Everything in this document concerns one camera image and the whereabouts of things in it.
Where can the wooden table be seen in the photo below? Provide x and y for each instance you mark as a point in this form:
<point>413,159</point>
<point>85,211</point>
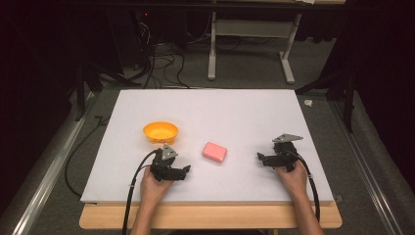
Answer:
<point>212,217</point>

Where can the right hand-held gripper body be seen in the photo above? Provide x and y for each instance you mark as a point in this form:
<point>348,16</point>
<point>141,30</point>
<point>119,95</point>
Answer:
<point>285,153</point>

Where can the dark computer tower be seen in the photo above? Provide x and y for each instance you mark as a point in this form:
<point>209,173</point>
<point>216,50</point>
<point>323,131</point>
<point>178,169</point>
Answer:
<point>130,36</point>

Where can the white metal desk frame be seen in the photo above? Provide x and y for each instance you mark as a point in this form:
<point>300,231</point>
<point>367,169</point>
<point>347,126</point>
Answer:
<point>251,27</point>

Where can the pink soap bar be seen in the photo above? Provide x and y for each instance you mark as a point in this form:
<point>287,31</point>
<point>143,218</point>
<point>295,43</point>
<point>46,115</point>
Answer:
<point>214,152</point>

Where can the person's right hand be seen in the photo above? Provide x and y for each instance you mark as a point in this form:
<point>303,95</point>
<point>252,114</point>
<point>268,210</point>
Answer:
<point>295,181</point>

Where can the silver metal floor rail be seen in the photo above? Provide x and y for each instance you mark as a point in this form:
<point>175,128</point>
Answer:
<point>368,169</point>
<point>49,169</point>

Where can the small white crumpled scrap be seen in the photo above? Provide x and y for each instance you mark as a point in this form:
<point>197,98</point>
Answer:
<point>308,103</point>

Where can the white foam board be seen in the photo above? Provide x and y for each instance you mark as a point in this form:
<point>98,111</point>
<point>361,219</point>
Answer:
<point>212,111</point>

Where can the black metal stand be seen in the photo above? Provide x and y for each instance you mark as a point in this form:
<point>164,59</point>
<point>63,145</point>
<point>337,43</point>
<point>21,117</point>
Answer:
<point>88,81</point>
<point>345,91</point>

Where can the orange plastic bowl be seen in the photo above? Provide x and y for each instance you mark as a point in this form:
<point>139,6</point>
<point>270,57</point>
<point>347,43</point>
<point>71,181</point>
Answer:
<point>160,132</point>

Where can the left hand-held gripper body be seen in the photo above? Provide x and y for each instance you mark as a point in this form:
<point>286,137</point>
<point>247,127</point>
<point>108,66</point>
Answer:
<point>164,164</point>

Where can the person's left hand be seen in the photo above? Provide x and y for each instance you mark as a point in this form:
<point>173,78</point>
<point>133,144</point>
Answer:
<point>153,187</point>

